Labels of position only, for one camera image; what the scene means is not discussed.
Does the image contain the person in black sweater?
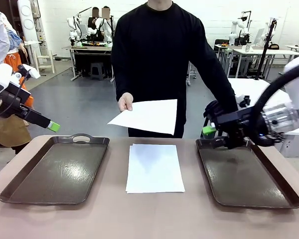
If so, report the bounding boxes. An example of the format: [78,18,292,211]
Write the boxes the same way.
[111,0,240,139]

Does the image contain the person's left forearm black sleeve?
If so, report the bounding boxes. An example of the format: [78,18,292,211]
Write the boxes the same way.
[204,64,240,112]

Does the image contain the background person dark clothes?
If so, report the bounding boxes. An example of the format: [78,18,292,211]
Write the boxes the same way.
[87,6,102,42]
[101,6,115,42]

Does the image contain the white background work table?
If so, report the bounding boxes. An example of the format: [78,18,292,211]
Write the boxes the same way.
[233,48,299,78]

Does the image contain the brown background work table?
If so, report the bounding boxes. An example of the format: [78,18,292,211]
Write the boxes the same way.
[62,45,114,82]

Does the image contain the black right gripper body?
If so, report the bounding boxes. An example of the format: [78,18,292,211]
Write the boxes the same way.
[213,107,262,150]

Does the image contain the dark brown plastic tray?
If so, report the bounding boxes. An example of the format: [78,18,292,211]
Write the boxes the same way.
[195,137,299,210]
[0,133,110,206]

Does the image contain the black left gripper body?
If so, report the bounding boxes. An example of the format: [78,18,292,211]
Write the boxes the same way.
[0,83,31,120]

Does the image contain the white rolling table base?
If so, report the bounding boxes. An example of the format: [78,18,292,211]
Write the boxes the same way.
[186,62,197,87]

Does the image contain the black tripod stand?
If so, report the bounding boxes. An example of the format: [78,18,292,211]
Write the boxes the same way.
[254,17,278,81]

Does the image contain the person's right forearm black sleeve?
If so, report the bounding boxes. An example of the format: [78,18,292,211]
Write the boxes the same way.
[113,57,137,97]

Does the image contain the white computer monitor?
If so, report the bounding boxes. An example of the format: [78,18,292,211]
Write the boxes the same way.
[253,28,265,46]

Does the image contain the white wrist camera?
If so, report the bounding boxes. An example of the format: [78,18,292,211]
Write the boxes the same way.
[235,94,252,108]
[21,64,41,79]

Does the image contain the black jacket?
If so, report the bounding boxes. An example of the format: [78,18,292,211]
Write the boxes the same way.
[203,99,225,118]

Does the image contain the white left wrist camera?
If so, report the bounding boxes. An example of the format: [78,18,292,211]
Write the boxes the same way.
[21,64,41,79]

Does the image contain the small white side table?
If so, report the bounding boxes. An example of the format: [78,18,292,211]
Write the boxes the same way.
[23,41,40,68]

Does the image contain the large white table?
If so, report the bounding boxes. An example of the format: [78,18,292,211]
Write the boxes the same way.
[228,78,299,158]

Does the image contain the person's right hand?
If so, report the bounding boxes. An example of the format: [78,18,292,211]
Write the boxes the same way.
[118,92,135,112]

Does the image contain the grey plastic stool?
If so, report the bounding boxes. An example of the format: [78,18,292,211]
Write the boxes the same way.
[90,62,106,81]

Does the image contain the white tower air conditioner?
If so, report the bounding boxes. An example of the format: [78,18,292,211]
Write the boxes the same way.
[16,0,41,42]

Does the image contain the light wooden step stool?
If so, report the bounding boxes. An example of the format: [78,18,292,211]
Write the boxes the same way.
[36,50,55,74]

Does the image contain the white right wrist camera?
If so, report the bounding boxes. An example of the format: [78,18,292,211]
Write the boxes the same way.
[235,94,252,108]

